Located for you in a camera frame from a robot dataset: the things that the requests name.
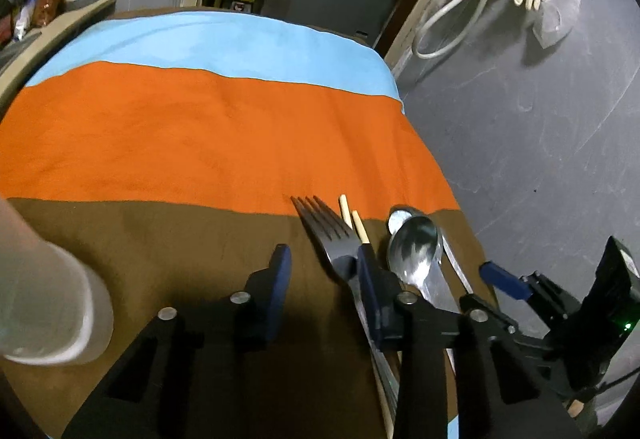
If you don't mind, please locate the wooden chopstick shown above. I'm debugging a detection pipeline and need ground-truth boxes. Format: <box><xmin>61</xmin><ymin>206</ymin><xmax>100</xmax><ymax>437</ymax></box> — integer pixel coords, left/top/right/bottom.
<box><xmin>339</xmin><ymin>195</ymin><xmax>396</xmax><ymax>439</ymax></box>
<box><xmin>351</xmin><ymin>211</ymin><xmax>372</xmax><ymax>246</ymax></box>

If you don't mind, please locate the large oval metal spoon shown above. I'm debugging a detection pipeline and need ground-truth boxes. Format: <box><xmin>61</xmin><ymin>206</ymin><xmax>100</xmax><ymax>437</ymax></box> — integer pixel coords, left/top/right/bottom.
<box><xmin>386</xmin><ymin>215</ymin><xmax>460</xmax><ymax>316</ymax></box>

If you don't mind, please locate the dark metal fork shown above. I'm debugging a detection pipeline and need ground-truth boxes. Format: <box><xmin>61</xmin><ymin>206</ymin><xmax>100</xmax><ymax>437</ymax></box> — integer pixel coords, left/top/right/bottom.
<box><xmin>291</xmin><ymin>195</ymin><xmax>400</xmax><ymax>425</ymax></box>

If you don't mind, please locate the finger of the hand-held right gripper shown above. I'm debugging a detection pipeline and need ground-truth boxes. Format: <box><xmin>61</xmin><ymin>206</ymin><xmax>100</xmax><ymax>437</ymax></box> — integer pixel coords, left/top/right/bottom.
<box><xmin>479</xmin><ymin>260</ymin><xmax>582</xmax><ymax>321</ymax></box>

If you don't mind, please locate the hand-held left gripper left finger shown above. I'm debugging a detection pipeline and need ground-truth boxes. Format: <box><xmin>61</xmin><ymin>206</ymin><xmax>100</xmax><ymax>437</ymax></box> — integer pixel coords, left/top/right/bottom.
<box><xmin>61</xmin><ymin>243</ymin><xmax>293</xmax><ymax>439</ymax></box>

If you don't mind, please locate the translucent white plastic cup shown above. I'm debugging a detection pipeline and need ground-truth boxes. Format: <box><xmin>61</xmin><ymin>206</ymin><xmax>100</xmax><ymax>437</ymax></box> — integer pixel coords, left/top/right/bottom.
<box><xmin>0</xmin><ymin>196</ymin><xmax>115</xmax><ymax>366</ymax></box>

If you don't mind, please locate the blue orange brown striped cloth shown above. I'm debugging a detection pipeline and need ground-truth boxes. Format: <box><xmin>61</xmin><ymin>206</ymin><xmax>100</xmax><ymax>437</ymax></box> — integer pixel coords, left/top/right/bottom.
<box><xmin>0</xmin><ymin>9</ymin><xmax>498</xmax><ymax>439</ymax></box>

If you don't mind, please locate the white hose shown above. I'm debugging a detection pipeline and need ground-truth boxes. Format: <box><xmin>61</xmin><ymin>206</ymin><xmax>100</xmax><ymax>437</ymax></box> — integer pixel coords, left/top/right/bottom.
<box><xmin>411</xmin><ymin>0</ymin><xmax>516</xmax><ymax>60</ymax></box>

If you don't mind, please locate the small round metal spoon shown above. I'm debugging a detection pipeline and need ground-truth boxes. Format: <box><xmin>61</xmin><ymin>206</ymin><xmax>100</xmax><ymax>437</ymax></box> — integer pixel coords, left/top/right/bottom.
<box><xmin>388</xmin><ymin>205</ymin><xmax>473</xmax><ymax>296</ymax></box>

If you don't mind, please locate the beige kitchen counter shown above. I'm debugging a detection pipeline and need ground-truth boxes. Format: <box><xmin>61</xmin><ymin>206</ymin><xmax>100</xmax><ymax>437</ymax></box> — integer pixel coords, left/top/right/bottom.
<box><xmin>0</xmin><ymin>0</ymin><xmax>117</xmax><ymax>104</ymax></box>

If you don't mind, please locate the grey washing machine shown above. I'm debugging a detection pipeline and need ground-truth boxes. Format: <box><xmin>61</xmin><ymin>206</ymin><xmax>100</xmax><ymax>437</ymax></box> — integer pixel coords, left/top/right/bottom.
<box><xmin>260</xmin><ymin>0</ymin><xmax>398</xmax><ymax>50</ymax></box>

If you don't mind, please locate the clear plastic bag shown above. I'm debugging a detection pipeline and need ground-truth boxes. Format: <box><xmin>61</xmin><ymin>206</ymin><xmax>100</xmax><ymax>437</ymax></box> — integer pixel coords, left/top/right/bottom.
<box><xmin>531</xmin><ymin>0</ymin><xmax>585</xmax><ymax>50</ymax></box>

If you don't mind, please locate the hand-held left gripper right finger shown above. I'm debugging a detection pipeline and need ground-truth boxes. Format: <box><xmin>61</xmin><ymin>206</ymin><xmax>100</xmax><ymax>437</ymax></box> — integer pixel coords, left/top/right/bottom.
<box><xmin>355</xmin><ymin>243</ymin><xmax>585</xmax><ymax>439</ymax></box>

